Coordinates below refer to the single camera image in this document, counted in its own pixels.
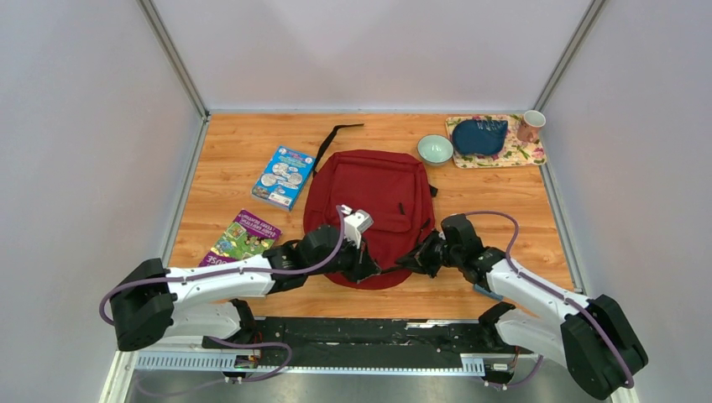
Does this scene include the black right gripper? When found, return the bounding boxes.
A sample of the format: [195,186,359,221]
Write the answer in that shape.
[395,228,463,279]

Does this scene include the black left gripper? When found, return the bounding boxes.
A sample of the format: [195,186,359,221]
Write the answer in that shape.
[307,233,381,285]

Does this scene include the red student backpack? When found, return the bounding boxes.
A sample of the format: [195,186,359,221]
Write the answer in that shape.
[303,126,436,290]

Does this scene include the purple children's book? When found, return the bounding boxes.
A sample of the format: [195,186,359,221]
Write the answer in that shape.
[198,209,282,267]

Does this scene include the floral rectangular tray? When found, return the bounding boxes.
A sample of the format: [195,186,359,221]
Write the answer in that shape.
[445,114,547,169]

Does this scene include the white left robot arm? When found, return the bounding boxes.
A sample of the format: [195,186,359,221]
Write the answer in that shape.
[99,225,382,352]

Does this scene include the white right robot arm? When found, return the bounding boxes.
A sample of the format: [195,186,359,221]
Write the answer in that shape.
[395,213,649,400]

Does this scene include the teal blue wallet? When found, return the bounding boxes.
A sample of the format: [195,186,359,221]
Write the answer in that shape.
[473,285,498,301]

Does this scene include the pale blue ceramic bowl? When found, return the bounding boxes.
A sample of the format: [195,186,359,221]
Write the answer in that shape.
[416,134,454,166]

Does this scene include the blue puzzle box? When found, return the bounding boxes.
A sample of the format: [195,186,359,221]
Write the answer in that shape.
[251,145,316,211]

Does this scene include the dark blue pencil pouch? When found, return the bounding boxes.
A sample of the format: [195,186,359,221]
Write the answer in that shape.
[452,119,509,156]

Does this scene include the pink mug white inside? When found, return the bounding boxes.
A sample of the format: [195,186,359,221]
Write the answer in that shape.
[516,110,547,143]

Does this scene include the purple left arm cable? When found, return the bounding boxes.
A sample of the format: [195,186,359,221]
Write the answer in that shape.
[98,205,348,385]

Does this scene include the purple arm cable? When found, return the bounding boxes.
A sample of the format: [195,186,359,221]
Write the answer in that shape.
[98,205,348,385]
[464,210,636,390]

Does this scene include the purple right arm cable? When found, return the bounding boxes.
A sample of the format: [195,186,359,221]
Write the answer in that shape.
[464,210,636,390]

